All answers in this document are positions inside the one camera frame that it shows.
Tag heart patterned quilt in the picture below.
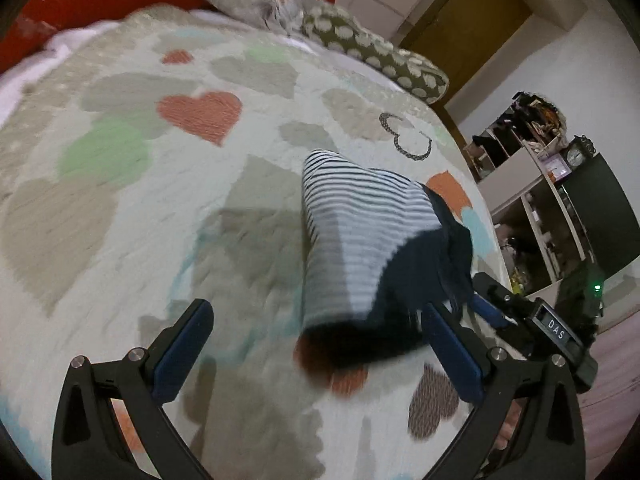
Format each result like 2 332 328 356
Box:
0 5 516 480

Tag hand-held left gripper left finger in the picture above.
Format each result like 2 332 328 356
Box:
51 298 215 480

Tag green patterned bolster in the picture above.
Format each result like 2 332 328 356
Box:
301 0 451 107

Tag black television screen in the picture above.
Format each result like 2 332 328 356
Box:
559 152 640 282

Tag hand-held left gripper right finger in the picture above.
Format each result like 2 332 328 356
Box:
422 302 587 480

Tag wooden door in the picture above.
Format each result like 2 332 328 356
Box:
399 0 532 107

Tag round table clock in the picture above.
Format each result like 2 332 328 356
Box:
566 135 597 169

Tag striped navy pants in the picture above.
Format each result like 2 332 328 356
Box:
295 149 475 363

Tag white bed sheet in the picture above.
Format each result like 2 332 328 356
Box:
0 27 118 128

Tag cluttered shelf unit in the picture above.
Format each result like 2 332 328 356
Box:
462 91 601 297

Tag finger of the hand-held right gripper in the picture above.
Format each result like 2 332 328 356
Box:
469 294 508 332
471 271 537 313

